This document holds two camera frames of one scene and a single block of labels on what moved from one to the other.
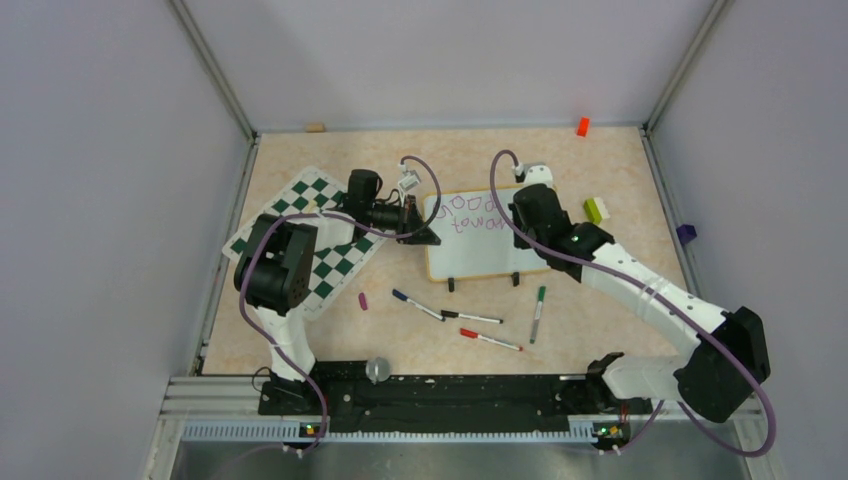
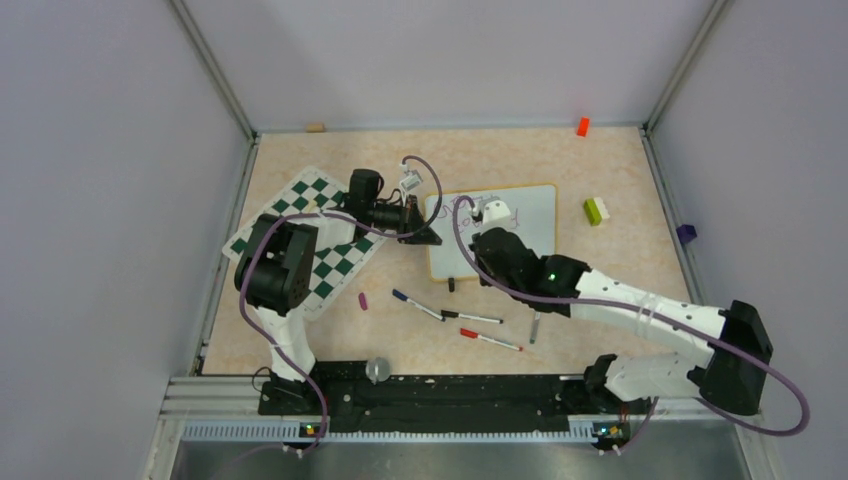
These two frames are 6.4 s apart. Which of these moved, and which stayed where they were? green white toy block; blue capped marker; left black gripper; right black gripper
Moved: right black gripper
Stayed: green white toy block; left black gripper; blue capped marker
